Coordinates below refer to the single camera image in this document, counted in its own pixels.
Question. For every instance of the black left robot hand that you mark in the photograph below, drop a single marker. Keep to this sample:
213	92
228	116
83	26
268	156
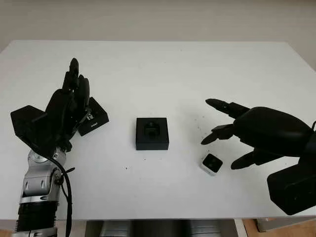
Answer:
61	111

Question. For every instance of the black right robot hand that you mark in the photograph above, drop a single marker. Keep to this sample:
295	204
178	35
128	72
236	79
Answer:
269	130

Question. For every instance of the small silver cube camera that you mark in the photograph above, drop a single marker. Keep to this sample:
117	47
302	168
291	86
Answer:
212	163

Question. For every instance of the black box lid intel print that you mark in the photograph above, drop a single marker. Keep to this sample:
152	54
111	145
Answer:
97	119

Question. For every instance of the white table leg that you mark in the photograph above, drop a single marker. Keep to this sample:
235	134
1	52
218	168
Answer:
240	228

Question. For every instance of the dark grey robot torso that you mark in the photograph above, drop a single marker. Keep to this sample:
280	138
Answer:
158	228

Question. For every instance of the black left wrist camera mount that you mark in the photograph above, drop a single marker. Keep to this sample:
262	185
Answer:
24	121

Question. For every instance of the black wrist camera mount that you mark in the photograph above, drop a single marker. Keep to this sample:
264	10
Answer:
24	121
291	190

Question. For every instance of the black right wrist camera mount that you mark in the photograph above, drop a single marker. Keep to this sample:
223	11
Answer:
291	190

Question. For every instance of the black camera box base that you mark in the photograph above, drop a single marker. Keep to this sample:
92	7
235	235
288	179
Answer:
151	144

